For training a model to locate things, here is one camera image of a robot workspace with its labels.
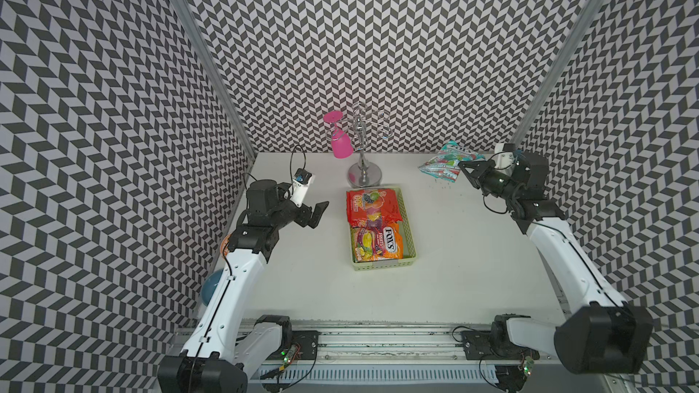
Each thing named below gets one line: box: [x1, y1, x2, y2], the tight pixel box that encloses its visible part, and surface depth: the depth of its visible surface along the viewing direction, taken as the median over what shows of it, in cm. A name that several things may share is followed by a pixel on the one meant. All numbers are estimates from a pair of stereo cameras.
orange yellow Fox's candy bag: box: [350, 221, 404, 263], surface depth 86 cm
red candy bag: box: [345, 188, 403, 229], surface depth 90 cm
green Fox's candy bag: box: [417, 140, 487, 183], surface depth 80 cm
